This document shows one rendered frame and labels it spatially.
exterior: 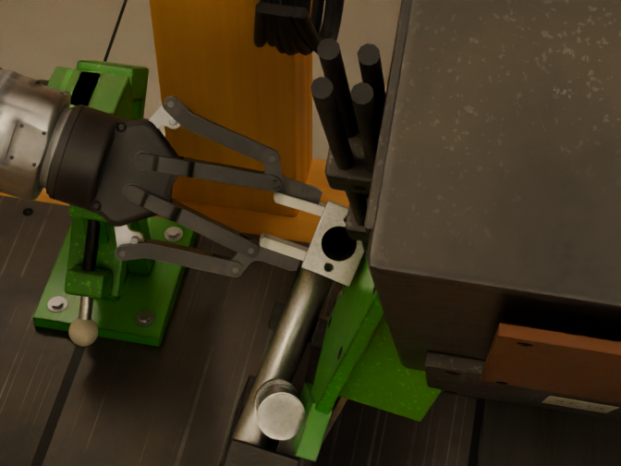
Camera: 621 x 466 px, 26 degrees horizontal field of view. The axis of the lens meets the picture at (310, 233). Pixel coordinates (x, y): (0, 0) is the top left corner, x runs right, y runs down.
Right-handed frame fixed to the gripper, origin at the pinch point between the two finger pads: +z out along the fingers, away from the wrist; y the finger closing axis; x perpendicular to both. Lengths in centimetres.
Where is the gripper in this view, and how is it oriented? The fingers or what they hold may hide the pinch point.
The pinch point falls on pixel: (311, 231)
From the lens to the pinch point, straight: 103.9
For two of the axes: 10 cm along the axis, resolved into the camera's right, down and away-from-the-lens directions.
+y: 3.2, -9.4, -1.1
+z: 9.5, 3.1, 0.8
